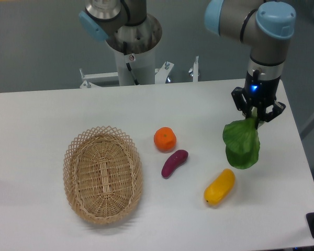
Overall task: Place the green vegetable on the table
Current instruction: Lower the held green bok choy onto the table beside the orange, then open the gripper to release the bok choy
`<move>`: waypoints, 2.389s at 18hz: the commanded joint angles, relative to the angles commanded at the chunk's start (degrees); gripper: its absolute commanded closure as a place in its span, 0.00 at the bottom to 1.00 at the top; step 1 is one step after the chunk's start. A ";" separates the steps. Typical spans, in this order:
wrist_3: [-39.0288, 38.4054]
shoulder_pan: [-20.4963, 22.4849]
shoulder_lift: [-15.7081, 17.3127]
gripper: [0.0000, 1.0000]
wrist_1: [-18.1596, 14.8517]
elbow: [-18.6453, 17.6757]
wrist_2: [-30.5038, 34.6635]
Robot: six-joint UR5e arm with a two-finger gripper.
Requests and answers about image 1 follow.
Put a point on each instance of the orange tangerine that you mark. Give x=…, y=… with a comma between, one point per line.
x=165, y=139

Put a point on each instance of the white metal base frame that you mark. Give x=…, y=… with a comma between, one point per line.
x=161, y=76

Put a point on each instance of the woven wicker basket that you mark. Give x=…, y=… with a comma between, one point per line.
x=102, y=175

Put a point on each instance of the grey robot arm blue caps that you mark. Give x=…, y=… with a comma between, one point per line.
x=266, y=26

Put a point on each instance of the green leafy vegetable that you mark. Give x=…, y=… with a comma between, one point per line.
x=242, y=142

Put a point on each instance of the purple eggplant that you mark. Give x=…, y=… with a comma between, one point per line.
x=178, y=158

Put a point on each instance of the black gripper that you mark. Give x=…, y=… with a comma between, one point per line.
x=260, y=94

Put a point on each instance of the yellow mango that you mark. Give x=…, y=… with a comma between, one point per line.
x=220, y=187

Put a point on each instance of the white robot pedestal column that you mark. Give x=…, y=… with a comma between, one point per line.
x=134, y=49

